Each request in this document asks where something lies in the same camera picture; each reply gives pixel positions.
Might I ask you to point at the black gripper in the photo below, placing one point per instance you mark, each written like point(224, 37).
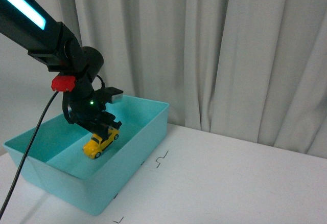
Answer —
point(83, 107)

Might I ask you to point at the yellow beetle toy car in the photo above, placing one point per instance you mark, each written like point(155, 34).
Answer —
point(97, 145)

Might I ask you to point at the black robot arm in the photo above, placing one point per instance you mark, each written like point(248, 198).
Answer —
point(52, 43)

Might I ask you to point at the turquoise plastic bin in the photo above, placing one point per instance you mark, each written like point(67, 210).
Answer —
point(57, 164)

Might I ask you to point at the white curtain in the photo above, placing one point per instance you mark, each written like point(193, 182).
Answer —
point(254, 70)

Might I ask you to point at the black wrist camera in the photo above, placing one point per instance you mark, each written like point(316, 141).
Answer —
point(109, 94)

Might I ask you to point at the red cable connector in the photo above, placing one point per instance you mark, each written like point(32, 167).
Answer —
point(63, 83)

